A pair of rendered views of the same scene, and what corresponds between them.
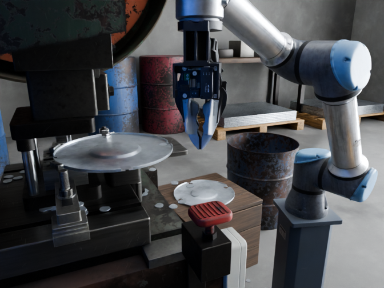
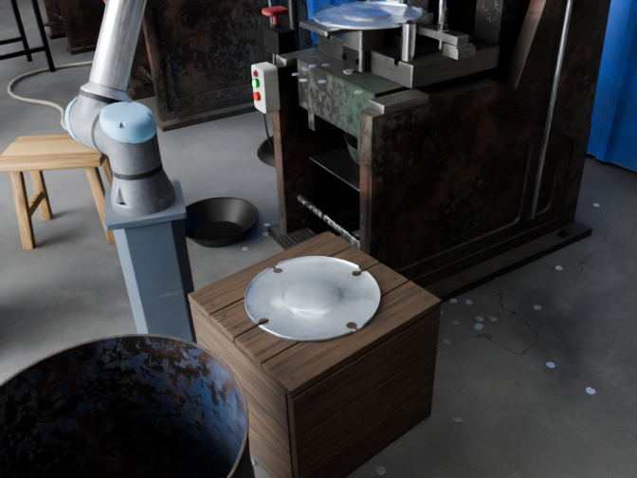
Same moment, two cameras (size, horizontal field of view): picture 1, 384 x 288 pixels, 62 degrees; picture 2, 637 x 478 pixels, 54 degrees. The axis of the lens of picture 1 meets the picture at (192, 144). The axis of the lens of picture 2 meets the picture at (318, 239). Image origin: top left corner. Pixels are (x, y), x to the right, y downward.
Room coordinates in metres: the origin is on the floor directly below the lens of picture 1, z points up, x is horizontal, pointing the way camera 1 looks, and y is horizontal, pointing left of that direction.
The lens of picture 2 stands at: (2.45, -0.18, 1.17)
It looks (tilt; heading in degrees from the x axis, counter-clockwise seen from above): 32 degrees down; 173
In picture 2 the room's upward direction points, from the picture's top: 2 degrees counter-clockwise
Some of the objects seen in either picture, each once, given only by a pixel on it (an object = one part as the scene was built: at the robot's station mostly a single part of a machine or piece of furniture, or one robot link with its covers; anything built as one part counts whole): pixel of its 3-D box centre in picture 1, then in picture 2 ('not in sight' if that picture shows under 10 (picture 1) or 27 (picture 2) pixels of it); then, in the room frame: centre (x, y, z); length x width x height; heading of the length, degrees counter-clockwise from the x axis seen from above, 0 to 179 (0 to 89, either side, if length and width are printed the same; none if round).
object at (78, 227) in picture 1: (66, 196); not in sight; (0.56, 0.24, 0.76); 0.17 x 0.06 x 0.10; 23
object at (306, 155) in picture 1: (312, 167); (129, 136); (1.06, -0.43, 0.62); 0.13 x 0.12 x 0.14; 40
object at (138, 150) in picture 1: (115, 149); (367, 14); (0.77, 0.19, 0.78); 0.29 x 0.29 x 0.01
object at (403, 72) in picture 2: (66, 197); (403, 47); (0.72, 0.31, 0.68); 0.45 x 0.30 x 0.06; 23
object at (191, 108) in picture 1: (190, 125); not in sight; (0.54, 0.00, 0.91); 0.06 x 0.03 x 0.09; 172
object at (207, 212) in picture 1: (210, 227); (275, 21); (0.51, -0.03, 0.72); 0.07 x 0.06 x 0.08; 113
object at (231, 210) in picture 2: not in sight; (217, 225); (0.51, -0.29, 0.04); 0.30 x 0.30 x 0.07
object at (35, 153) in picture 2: not in sight; (68, 190); (0.38, -0.79, 0.16); 0.34 x 0.24 x 0.34; 85
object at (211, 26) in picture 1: (199, 62); not in sight; (0.53, -0.01, 1.01); 0.09 x 0.08 x 0.12; 172
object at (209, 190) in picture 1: (204, 192); (312, 295); (1.40, -0.06, 0.35); 0.29 x 0.29 x 0.01
